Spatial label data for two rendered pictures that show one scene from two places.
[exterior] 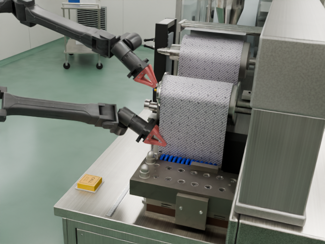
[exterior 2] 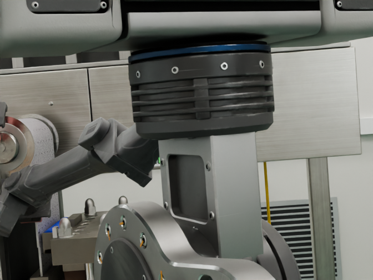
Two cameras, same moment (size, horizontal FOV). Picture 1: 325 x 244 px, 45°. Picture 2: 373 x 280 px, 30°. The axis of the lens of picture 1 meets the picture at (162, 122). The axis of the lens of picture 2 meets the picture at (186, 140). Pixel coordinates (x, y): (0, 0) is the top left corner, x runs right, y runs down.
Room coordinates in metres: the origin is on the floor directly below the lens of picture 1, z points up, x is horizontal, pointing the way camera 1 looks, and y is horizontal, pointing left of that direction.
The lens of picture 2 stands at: (1.28, 1.68, 1.32)
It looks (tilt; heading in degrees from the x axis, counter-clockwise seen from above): 3 degrees down; 257
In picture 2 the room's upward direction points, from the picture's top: 4 degrees counter-clockwise
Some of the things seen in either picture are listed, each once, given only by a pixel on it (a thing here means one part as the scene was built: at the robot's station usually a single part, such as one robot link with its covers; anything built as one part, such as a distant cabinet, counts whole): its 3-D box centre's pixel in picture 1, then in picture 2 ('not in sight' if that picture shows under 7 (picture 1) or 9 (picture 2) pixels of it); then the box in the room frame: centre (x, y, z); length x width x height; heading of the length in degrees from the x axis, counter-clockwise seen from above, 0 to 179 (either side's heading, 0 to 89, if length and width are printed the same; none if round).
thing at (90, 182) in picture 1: (89, 182); not in sight; (1.24, 0.26, 0.91); 0.07 x 0.07 x 0.02; 75
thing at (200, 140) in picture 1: (190, 142); (46, 201); (1.24, -0.10, 1.10); 0.23 x 0.01 x 0.18; 75
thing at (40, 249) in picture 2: not in sight; (51, 254); (1.24, -0.11, 0.96); 0.23 x 0.01 x 0.09; 75
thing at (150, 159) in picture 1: (150, 156); (65, 227); (1.21, 0.04, 1.05); 0.04 x 0.04 x 0.04
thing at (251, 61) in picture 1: (257, 61); not in sight; (1.49, -0.36, 1.33); 0.07 x 0.07 x 0.07; 75
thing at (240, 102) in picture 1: (247, 104); not in sight; (1.25, -0.29, 1.25); 0.07 x 0.04 x 0.04; 75
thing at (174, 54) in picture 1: (178, 52); not in sight; (1.58, -0.05, 1.33); 0.06 x 0.06 x 0.06; 75
